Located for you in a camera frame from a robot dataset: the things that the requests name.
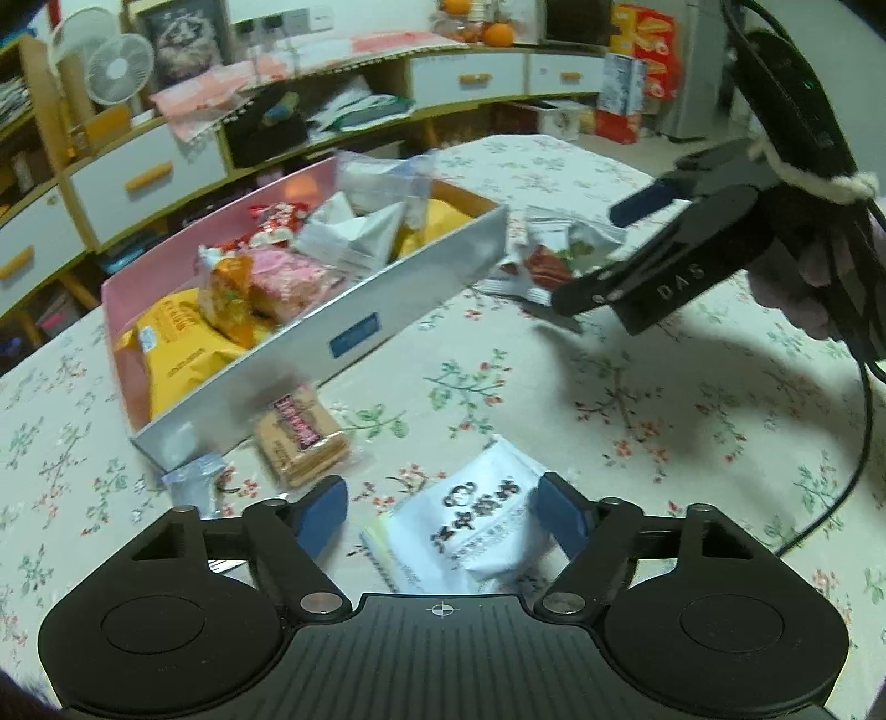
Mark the floral tablecloth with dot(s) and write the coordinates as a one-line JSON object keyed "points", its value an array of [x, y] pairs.
{"points": [[657, 429]]}

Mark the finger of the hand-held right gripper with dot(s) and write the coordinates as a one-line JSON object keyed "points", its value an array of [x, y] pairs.
{"points": [[588, 294], [644, 201]]}

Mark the white desk fan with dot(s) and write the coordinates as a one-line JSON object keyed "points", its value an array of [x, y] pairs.
{"points": [[79, 31], [122, 69]]}

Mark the orange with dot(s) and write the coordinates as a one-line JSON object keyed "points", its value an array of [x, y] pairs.
{"points": [[498, 33], [455, 5]]}

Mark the pink and silver box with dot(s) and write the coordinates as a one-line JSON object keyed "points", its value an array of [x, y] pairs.
{"points": [[387, 311]]}

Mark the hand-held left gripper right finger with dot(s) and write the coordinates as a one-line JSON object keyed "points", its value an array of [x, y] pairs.
{"points": [[557, 509]]}

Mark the low wooden cabinet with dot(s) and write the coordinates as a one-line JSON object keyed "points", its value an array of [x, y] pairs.
{"points": [[387, 90]]}

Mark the cardboard tube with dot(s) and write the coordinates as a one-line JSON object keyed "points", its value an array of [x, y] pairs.
{"points": [[75, 86]]}

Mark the small silver packet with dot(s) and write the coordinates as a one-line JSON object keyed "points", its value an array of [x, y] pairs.
{"points": [[194, 481]]}

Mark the person's right hand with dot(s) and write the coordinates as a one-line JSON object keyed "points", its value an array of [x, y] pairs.
{"points": [[796, 298]]}

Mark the stack of papers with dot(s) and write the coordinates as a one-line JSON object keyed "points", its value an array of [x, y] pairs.
{"points": [[360, 111]]}

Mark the silver refrigerator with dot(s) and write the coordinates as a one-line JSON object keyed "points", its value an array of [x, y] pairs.
{"points": [[696, 69]]}

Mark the clear pale blue bread packet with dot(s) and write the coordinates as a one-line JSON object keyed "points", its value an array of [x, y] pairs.
{"points": [[384, 183]]}

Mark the wooden shelf cabinet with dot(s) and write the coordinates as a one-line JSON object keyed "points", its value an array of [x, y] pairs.
{"points": [[41, 159]]}

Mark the large yellow snack packet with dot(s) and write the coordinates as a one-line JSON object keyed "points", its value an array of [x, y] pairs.
{"points": [[436, 221], [173, 353]]}

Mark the framed cat picture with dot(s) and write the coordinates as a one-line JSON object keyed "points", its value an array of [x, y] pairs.
{"points": [[185, 45]]}

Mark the orange and yellow snack cartons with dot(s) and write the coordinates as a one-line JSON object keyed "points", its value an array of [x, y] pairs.
{"points": [[644, 48]]}

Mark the brown snack packet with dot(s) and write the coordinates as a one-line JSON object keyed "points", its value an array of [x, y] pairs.
{"points": [[301, 436]]}

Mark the red and green snack packet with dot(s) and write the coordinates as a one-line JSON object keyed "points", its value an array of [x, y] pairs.
{"points": [[554, 259]]}

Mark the blue and white carton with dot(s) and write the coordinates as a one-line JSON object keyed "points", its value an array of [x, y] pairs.
{"points": [[621, 83]]}

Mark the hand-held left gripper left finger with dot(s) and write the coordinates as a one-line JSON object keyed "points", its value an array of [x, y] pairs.
{"points": [[325, 509]]}

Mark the small orange snack packet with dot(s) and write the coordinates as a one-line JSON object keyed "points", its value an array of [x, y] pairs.
{"points": [[225, 298]]}

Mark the red packet with white figure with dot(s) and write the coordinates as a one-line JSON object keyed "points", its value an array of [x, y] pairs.
{"points": [[277, 221]]}

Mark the pink fringed cloth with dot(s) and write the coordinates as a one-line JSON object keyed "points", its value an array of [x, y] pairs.
{"points": [[311, 62]]}

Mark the white packet with monkey print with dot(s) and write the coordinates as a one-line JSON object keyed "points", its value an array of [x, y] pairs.
{"points": [[477, 519]]}

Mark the pink peanut bar packet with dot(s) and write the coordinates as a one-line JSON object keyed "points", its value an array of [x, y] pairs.
{"points": [[294, 284]]}

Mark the white flowered pot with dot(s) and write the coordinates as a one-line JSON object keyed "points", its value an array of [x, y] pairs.
{"points": [[559, 119]]}

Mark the white wall outlets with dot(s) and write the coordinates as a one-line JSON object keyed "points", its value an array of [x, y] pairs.
{"points": [[284, 21]]}

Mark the black screen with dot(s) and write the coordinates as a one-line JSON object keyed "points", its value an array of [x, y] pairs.
{"points": [[578, 21]]}

